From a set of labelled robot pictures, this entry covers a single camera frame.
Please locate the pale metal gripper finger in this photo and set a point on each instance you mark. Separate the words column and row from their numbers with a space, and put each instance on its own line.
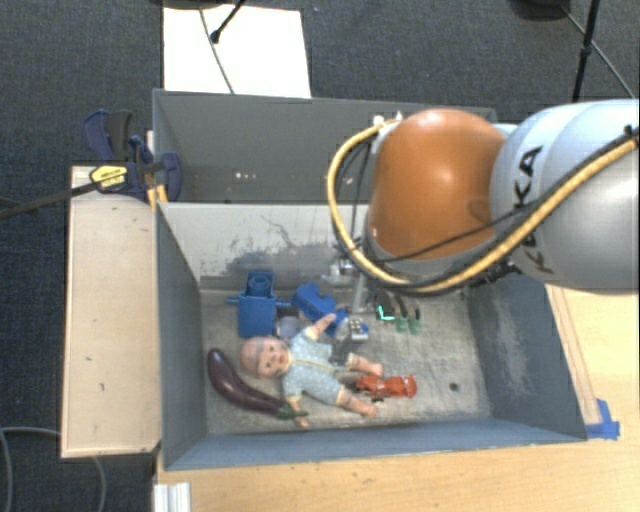
column 359, row 330

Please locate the blue toy vehicle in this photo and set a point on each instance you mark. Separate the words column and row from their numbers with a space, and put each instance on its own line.
column 315, row 302

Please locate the red toy car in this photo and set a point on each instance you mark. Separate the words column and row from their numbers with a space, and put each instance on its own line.
column 387, row 386

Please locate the baby doll in blue romper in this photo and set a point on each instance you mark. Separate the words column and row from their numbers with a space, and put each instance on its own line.
column 310, row 372

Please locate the pale lilac round object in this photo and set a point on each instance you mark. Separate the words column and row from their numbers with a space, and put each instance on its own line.
column 287, row 329

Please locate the grey metal bin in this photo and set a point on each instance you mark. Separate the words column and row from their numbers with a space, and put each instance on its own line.
column 440, row 350

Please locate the blue toy box with cylinder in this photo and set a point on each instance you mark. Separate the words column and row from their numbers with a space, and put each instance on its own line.
column 256, row 315

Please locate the purple toy eggplant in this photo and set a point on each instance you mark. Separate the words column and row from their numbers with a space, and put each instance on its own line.
column 232, row 385

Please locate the pale wood flat board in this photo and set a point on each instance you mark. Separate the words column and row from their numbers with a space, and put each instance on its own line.
column 112, row 325

